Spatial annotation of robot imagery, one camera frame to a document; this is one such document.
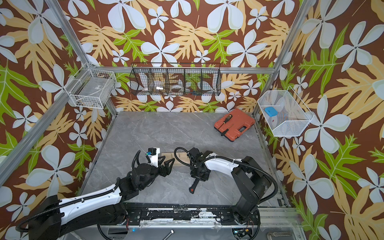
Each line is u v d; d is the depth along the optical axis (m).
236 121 1.09
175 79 0.98
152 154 0.66
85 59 0.87
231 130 1.05
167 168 0.69
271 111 0.86
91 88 0.86
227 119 1.08
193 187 0.83
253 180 0.47
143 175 0.57
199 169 0.64
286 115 0.84
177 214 0.76
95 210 0.51
